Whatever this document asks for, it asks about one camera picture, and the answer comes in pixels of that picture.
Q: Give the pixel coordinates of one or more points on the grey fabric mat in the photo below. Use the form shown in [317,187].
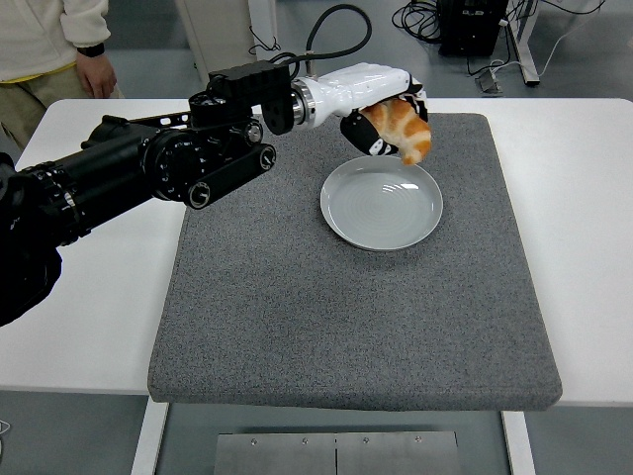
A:
[346,321]

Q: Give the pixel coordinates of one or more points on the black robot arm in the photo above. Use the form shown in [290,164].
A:
[123,163]

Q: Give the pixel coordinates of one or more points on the golden brown croissant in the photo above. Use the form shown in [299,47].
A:
[410,133]

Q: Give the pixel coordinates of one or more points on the person's left hand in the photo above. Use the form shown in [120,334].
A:
[96,74]

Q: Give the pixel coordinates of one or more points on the white table leg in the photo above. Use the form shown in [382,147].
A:
[146,440]
[519,445]

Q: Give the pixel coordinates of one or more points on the black computer tower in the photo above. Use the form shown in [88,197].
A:
[470,29]

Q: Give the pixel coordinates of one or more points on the beige cabinet panel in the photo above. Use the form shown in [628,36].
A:
[222,29]

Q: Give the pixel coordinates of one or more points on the grey floor socket box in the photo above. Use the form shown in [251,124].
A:
[489,83]

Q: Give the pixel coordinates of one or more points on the round grey plate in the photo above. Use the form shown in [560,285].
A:
[381,213]

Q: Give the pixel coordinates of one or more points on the person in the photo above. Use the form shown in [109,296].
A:
[34,39]

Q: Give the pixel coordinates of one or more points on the white square post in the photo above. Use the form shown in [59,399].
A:
[267,20]

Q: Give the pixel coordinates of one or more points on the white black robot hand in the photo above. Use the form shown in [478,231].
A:
[356,86]

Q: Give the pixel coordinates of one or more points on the white desk leg with foot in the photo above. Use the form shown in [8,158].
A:
[525,44]

